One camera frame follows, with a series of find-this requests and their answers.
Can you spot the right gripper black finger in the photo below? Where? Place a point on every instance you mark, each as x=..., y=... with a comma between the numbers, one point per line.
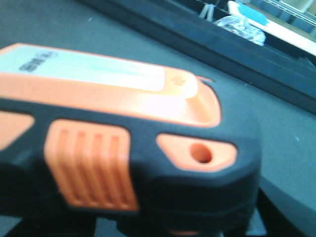
x=287, y=214

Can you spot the white background table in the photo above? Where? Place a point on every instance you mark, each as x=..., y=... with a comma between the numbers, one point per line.
x=278, y=31

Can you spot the blue tray on white table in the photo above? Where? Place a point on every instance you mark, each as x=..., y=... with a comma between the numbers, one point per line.
x=253, y=14

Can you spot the clear plastic bag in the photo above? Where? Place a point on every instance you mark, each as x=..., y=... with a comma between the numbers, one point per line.
x=240, y=26

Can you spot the orange black barcode scanner gun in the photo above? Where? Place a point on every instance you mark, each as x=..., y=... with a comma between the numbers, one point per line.
x=83, y=133

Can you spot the black raised table edge rail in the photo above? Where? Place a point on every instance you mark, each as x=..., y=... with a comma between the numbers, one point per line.
x=278, y=67

